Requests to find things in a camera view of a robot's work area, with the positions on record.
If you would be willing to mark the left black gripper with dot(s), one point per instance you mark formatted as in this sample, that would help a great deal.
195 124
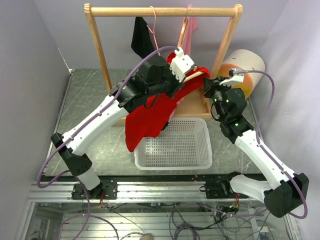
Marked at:
177 85

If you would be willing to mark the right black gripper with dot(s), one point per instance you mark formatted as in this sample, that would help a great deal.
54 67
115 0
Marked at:
210 84

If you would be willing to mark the light wooden hanger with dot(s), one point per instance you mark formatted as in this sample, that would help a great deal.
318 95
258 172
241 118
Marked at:
195 73

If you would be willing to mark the black printed t shirt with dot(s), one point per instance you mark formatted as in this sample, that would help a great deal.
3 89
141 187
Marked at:
141 42

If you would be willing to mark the pink wire hanger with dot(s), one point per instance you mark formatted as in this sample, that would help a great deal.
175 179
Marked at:
153 29

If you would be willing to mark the red t shirt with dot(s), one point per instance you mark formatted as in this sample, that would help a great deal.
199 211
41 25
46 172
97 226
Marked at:
150 122

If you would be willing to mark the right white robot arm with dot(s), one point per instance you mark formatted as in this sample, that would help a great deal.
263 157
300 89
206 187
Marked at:
283 190

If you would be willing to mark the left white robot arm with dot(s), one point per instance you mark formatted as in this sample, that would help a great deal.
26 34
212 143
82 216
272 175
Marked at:
122 100

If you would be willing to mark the wooden hanger metal hook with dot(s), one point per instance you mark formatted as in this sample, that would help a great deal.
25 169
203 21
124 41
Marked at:
183 29

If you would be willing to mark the pink t shirt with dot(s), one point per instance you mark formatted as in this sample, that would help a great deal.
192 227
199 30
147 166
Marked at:
192 26

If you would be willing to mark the wooden clothes rack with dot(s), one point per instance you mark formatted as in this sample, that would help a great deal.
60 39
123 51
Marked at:
194 105

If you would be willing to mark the round pastel drawer cabinet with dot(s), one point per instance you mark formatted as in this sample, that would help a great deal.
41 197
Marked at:
244 60

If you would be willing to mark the white plastic basket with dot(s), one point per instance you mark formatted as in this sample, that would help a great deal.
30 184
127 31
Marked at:
183 145

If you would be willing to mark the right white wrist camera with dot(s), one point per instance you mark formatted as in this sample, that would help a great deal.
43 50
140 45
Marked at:
236 77

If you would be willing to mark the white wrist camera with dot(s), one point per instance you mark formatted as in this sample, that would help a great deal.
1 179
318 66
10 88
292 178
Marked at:
236 77
181 64

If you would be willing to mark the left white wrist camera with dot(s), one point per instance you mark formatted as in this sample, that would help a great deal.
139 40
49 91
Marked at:
181 64

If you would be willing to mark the aluminium mounting rail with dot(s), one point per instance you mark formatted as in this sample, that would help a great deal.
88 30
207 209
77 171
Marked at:
129 192

